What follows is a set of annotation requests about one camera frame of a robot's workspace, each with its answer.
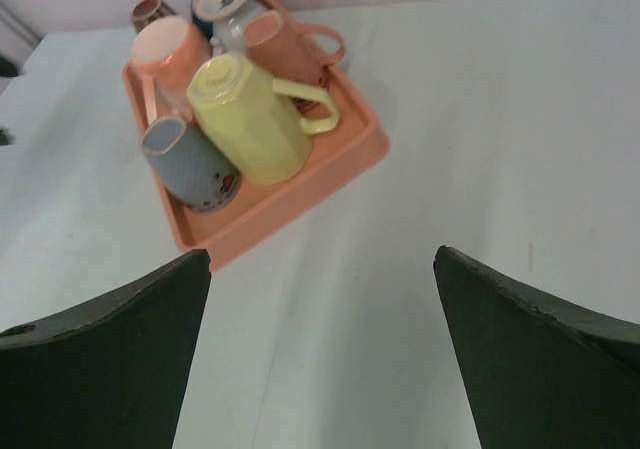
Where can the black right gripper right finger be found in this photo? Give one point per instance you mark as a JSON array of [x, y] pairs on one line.
[[538, 371]]

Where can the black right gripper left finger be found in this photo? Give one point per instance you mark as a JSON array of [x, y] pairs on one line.
[[110, 372]]

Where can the grey-blue patterned mug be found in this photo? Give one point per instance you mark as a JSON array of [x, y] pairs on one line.
[[189, 165]]

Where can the yellow faceted mug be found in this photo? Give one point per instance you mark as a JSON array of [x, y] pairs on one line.
[[263, 124]]

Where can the large peach mug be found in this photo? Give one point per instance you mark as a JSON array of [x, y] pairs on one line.
[[170, 51]]

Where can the brown striped mug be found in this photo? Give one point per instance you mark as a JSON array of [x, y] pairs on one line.
[[148, 11]]

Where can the white-grey mug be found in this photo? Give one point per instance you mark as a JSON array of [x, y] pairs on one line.
[[228, 34]]

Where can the dark blue mug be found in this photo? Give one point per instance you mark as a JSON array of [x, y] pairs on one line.
[[205, 13]]

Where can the salmon plastic tray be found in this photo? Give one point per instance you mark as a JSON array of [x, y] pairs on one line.
[[257, 211]]

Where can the pink mug with handle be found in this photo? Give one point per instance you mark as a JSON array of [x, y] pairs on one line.
[[284, 48]]

